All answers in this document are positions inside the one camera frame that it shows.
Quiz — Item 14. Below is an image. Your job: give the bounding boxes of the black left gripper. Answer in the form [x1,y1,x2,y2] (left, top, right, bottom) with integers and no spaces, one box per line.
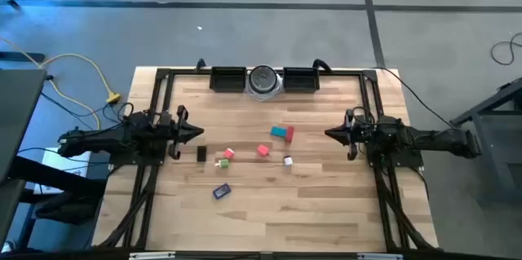
[168,104,205,160]

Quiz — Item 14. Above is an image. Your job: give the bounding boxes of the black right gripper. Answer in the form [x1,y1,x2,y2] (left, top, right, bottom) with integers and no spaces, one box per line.
[325,108,362,161]

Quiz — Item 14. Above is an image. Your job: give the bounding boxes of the black plastic basket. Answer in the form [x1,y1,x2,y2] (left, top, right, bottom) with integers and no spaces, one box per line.
[282,66,321,93]
[209,66,247,93]

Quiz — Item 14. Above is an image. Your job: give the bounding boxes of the blue digital timer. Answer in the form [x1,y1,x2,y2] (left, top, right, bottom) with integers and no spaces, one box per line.
[211,183,232,201]

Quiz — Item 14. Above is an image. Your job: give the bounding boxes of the white cylindrical air purifier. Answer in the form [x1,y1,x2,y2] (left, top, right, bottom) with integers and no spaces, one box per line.
[247,64,283,95]

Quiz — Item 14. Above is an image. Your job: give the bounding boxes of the white paper box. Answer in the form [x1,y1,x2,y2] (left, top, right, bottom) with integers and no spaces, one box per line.
[33,147,93,196]

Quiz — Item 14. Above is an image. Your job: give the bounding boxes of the dark metal table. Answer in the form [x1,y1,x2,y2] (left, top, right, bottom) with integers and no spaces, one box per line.
[449,77,522,206]

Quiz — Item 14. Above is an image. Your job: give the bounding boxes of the black bag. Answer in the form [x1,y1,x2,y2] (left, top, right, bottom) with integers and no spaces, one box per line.
[34,190,103,227]

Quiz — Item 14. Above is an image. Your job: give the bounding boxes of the dark grey desk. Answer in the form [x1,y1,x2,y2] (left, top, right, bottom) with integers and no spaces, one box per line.
[0,68,48,183]

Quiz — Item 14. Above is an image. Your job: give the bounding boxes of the black metal rig frame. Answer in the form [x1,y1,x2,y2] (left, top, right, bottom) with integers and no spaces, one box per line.
[92,67,440,253]

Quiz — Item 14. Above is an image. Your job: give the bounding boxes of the black power cable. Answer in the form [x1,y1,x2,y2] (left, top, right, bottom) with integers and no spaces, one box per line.
[373,66,458,131]

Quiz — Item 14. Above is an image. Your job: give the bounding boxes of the yellow extension cable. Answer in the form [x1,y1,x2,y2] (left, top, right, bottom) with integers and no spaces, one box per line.
[0,35,122,130]

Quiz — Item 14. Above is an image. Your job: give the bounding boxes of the silver bracket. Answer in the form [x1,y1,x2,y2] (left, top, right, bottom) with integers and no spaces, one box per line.
[129,251,177,260]
[357,253,405,260]

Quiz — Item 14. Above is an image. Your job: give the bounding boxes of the black looped floor cable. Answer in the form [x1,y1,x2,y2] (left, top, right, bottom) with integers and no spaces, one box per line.
[489,31,522,66]

